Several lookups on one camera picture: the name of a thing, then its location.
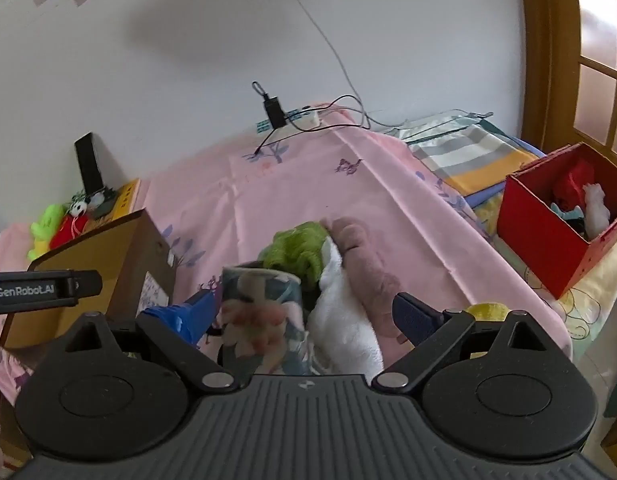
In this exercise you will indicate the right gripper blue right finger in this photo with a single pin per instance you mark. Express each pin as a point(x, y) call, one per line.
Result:
point(416, 320)

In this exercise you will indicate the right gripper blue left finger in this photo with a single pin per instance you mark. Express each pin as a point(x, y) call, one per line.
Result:
point(191, 319)

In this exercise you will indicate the pink teddy bear plush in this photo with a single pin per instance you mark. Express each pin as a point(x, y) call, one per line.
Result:
point(373, 285)

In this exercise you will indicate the yellow cloth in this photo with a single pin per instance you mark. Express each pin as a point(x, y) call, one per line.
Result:
point(489, 312)

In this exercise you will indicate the floral fabric pouch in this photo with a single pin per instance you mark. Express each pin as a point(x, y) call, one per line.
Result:
point(263, 324)

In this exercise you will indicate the white fluffy plush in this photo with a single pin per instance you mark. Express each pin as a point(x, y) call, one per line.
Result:
point(339, 330)

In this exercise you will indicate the green knitted plush toy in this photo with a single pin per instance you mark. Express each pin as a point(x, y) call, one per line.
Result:
point(297, 251)

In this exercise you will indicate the lime green frog plush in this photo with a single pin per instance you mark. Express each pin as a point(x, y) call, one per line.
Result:
point(44, 229)

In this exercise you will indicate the brown cardboard box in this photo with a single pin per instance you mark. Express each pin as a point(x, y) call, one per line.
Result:
point(117, 270)

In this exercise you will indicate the red panda charm plush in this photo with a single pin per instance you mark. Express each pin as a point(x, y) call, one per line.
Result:
point(72, 225)

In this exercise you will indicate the dark green small object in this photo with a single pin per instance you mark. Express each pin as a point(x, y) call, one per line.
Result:
point(101, 203)

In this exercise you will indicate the yellow flat box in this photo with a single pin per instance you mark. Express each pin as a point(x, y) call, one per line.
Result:
point(124, 204)

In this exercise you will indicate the red cardboard box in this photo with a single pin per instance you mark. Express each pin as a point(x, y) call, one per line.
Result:
point(552, 250)

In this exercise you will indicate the black upright phone stand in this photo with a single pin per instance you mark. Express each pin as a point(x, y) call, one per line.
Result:
point(88, 165)

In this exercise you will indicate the pink deer print bedsheet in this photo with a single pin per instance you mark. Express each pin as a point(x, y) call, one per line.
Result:
point(223, 206)

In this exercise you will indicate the striped folded blanket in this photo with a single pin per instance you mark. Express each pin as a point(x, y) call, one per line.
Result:
point(465, 150)

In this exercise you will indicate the red plush in box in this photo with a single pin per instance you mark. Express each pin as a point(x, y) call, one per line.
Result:
point(568, 191)

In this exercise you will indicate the white plush in box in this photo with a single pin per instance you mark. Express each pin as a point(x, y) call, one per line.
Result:
point(597, 215)

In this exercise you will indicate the black charger adapter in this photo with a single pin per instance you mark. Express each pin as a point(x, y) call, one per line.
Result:
point(275, 113)

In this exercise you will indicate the white power strip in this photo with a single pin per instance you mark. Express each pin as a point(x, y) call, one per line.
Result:
point(297, 120)

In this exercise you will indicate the wooden window frame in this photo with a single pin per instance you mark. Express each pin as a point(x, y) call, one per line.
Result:
point(571, 74)

